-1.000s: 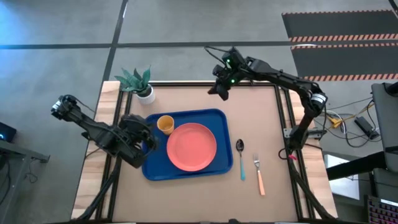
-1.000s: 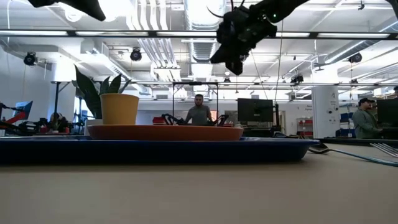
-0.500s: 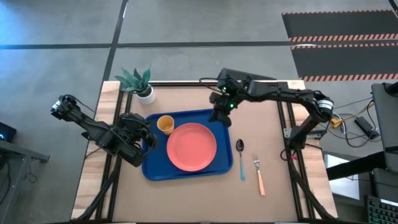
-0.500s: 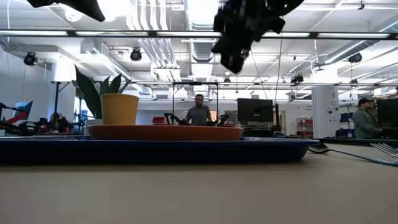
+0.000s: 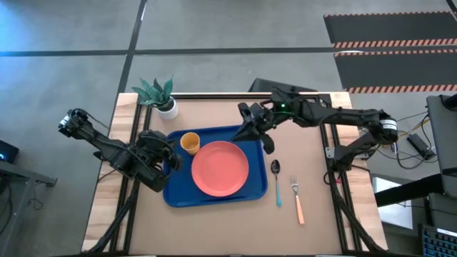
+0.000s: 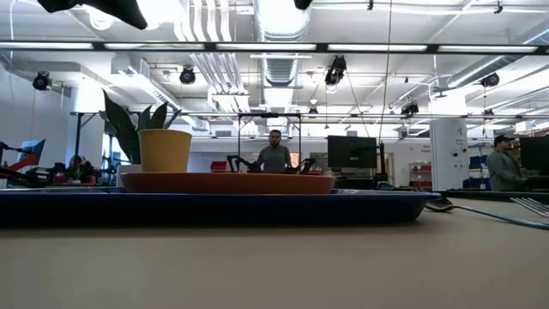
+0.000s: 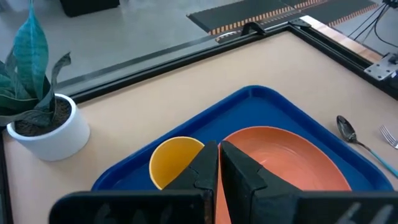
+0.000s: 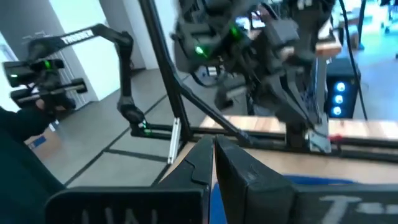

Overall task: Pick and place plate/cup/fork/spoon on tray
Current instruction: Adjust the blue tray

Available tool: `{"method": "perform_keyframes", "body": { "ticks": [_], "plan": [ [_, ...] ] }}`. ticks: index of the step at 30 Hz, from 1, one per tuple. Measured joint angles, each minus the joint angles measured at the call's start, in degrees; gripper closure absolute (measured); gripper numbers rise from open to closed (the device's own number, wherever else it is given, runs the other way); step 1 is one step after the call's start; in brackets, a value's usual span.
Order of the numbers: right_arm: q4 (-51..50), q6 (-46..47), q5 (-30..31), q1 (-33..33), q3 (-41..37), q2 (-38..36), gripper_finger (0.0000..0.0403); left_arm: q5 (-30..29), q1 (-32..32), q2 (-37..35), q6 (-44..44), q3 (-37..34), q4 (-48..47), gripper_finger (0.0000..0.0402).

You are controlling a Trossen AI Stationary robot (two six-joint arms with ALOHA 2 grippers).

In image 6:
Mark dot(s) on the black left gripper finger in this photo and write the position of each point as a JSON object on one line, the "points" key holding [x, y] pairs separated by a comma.
{"points": [[124, 10]]}

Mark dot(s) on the black computer monitor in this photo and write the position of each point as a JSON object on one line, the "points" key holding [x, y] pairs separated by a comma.
{"points": [[351, 152], [536, 154]]}

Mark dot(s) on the black background robot arm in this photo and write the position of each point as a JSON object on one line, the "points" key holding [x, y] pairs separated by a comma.
{"points": [[240, 163], [306, 165]]}

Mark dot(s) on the orange plastic plate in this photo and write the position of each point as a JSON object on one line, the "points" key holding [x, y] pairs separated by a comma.
{"points": [[227, 183]]}

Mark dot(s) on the black ceiling lamp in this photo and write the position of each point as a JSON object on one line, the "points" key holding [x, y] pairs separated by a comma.
{"points": [[335, 70], [187, 76], [490, 80], [42, 81], [410, 109]]}

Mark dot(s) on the yellow plastic cup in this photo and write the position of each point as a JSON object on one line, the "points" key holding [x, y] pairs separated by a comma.
{"points": [[165, 150]]}

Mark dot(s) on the green plant in white pot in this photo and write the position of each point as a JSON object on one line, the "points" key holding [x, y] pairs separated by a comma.
{"points": [[128, 137]]}

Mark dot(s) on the black background station frame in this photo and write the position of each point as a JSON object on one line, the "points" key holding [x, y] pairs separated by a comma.
{"points": [[269, 115]]}

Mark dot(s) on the blue plastic tray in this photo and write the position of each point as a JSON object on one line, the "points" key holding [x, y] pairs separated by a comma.
{"points": [[214, 210]]}

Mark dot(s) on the person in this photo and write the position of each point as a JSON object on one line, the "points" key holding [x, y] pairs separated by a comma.
{"points": [[274, 159], [504, 169]]}

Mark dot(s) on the red storage bin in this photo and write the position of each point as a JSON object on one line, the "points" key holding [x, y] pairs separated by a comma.
{"points": [[218, 166]]}

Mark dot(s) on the silver ventilation duct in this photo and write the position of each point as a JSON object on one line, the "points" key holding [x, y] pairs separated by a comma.
{"points": [[281, 68]]}

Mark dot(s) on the red and blue machine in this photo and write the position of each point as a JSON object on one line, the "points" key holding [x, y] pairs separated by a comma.
{"points": [[25, 161]]}

